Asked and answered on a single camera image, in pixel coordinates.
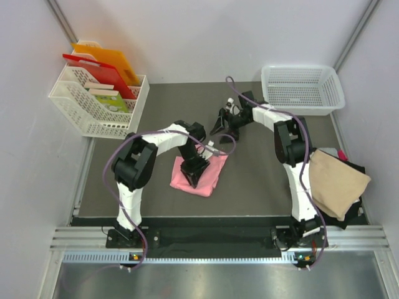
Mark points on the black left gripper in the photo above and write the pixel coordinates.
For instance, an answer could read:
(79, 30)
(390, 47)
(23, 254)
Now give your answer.
(193, 172)

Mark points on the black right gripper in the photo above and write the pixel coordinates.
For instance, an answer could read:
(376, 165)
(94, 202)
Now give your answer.
(220, 123)

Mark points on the pink t shirt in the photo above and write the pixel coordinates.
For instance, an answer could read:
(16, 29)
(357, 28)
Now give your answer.
(208, 179)

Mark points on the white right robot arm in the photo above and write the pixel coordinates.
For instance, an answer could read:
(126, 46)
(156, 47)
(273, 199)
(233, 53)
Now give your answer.
(292, 148)

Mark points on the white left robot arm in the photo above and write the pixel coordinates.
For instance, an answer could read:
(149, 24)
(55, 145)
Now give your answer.
(134, 163)

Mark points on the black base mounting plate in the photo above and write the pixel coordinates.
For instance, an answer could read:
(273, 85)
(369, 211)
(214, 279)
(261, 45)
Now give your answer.
(212, 237)

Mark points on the white perforated plastic basket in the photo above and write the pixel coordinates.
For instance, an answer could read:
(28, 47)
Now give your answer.
(306, 90)

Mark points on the green booklet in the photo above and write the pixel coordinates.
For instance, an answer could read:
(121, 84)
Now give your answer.
(113, 103)

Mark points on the white blue folded garment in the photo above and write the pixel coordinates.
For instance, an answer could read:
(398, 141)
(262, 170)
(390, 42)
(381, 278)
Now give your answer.
(330, 151)

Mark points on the magenta folded garment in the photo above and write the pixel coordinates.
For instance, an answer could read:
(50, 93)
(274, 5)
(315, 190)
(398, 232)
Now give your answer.
(342, 156)

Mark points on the beige folded t shirt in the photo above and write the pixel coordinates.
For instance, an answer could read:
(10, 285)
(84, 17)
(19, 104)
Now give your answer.
(335, 186)

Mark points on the orange plastic folder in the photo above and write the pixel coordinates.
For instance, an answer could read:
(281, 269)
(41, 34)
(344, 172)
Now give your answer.
(112, 57)

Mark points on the red plastic folder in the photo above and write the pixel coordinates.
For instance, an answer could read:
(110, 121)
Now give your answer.
(103, 73)

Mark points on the white file organizer rack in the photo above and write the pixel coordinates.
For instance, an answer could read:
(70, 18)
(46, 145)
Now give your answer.
(88, 115)

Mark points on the beige booklet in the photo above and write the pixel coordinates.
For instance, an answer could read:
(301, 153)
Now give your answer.
(101, 89)

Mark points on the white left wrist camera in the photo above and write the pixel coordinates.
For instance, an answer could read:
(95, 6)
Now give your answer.
(208, 151)

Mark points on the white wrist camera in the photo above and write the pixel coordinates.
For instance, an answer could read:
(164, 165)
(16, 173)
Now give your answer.
(208, 151)
(230, 105)

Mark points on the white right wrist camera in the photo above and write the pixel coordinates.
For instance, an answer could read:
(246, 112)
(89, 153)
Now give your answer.
(230, 105)

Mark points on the aluminium frame rail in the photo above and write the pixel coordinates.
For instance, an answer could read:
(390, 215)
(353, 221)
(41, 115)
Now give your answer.
(355, 262)

